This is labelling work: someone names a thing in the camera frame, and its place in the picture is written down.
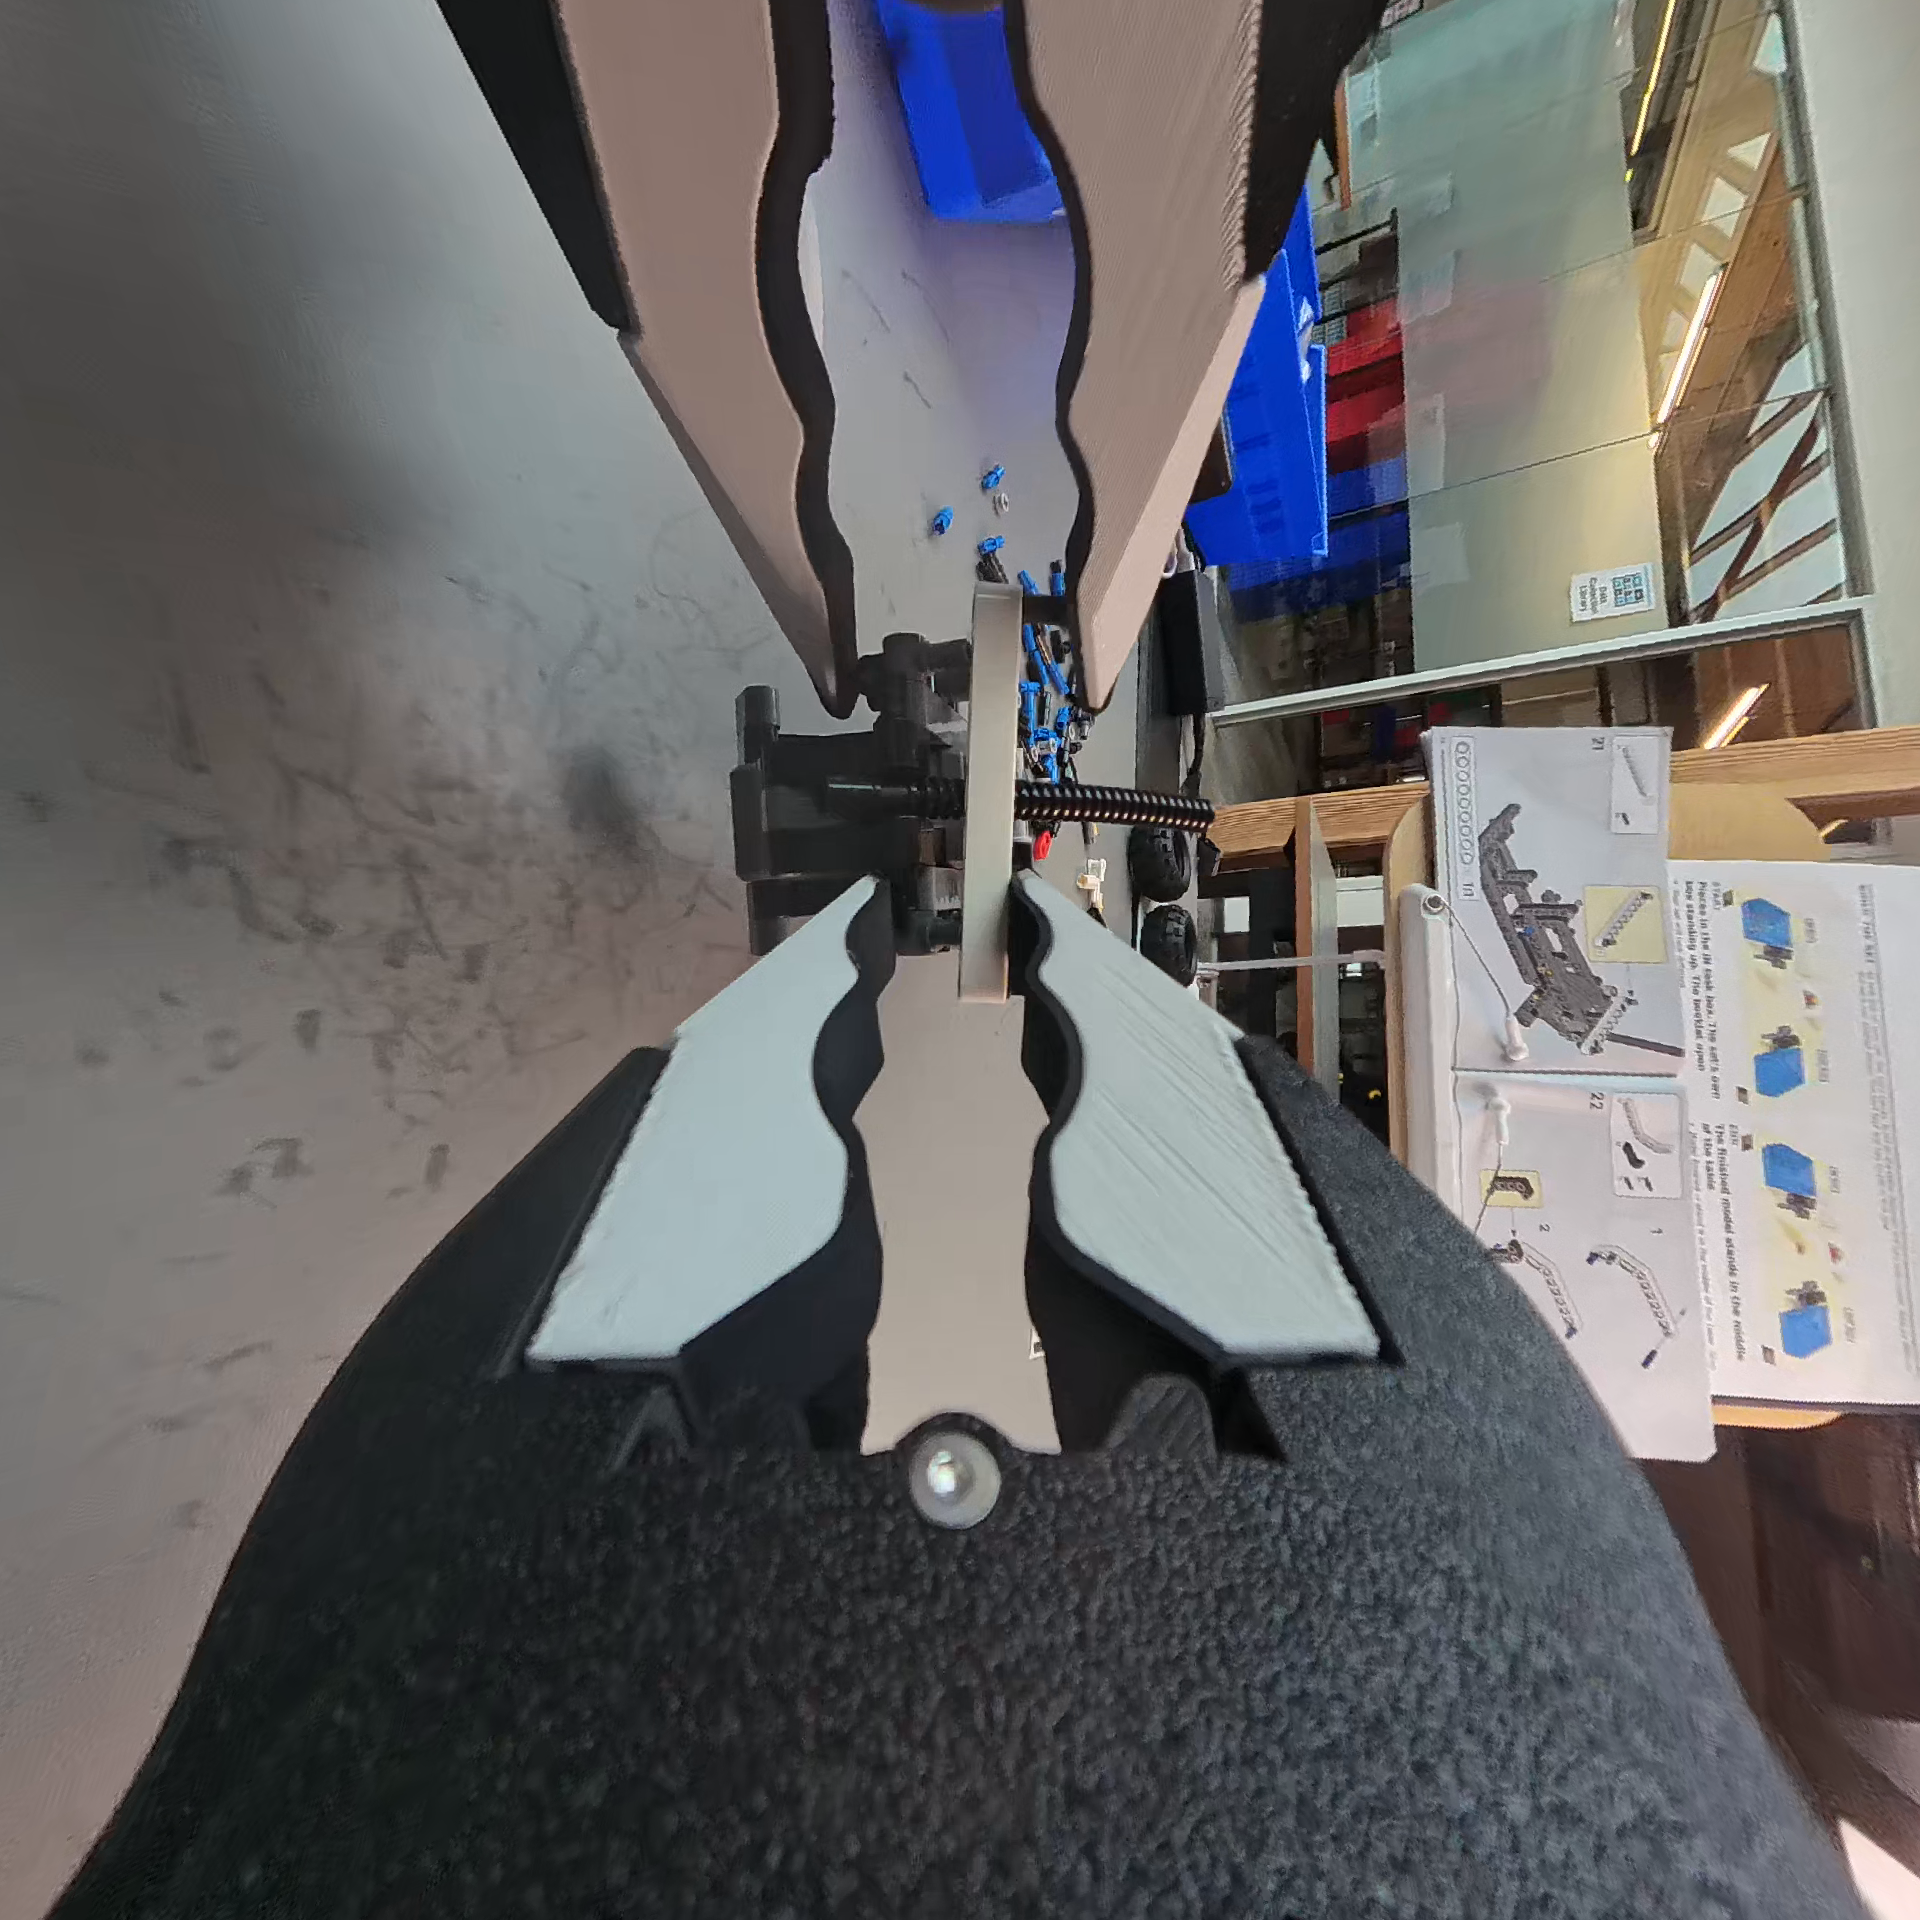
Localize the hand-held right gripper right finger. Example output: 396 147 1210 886
1013 874 1382 1368

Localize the black power adapter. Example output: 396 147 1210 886
1154 568 1234 720

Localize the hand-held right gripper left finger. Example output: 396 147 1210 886
526 874 890 1368

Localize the instruction booklet stand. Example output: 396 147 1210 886
1392 725 1718 1465

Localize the blue crate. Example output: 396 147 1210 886
1328 450 1415 617

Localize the grey toy chassis assembly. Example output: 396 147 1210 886
727 632 1216 962

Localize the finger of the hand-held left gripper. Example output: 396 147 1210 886
1008 0 1272 710
555 0 863 710

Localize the white perforated toy beam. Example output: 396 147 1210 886
958 582 1034 1003

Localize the pile of small toy pins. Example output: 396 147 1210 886
920 462 1085 758

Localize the blue plastic bin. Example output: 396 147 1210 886
874 0 1070 227
1181 188 1335 579

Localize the printed paper sheet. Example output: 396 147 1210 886
1663 857 1920 1412

